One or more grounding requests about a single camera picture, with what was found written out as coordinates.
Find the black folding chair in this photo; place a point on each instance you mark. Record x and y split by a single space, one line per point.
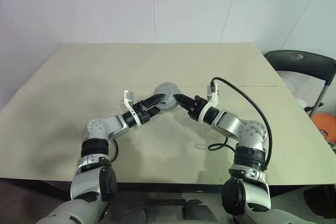
299 62

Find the black table frame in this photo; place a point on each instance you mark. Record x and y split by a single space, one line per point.
170 187

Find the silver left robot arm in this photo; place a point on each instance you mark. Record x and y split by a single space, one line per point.
115 127

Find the silver round motor lid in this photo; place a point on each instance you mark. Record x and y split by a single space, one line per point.
168 89

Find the orange round object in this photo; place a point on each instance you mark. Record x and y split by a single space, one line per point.
325 123

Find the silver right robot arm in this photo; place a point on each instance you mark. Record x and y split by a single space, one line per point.
231 124

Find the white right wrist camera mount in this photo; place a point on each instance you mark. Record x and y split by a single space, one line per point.
213 100

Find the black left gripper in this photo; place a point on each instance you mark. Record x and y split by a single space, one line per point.
144 113

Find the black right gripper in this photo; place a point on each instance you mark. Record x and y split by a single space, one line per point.
197 108

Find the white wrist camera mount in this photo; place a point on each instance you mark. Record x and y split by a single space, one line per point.
127 103
213 100

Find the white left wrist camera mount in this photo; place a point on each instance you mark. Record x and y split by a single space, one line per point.
127 103

